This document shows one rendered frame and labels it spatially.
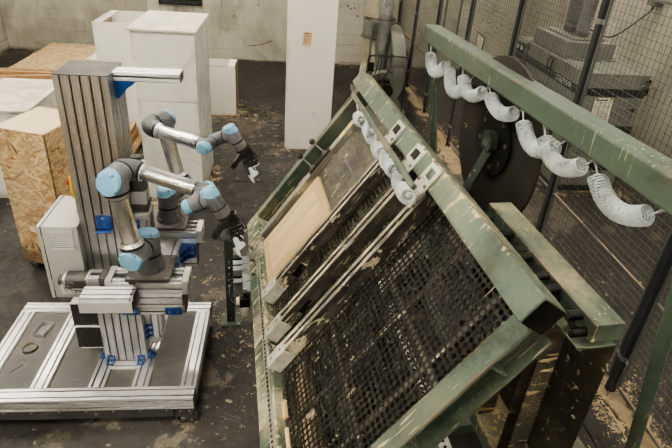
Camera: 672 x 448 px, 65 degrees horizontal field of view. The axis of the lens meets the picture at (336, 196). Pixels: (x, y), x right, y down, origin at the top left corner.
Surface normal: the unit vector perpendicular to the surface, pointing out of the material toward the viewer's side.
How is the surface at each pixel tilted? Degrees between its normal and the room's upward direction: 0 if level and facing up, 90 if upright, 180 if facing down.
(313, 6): 90
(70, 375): 0
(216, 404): 0
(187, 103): 90
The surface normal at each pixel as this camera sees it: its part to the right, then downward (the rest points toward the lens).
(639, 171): -0.98, 0.03
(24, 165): -0.21, 0.46
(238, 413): 0.07, -0.88
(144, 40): 0.08, 0.48
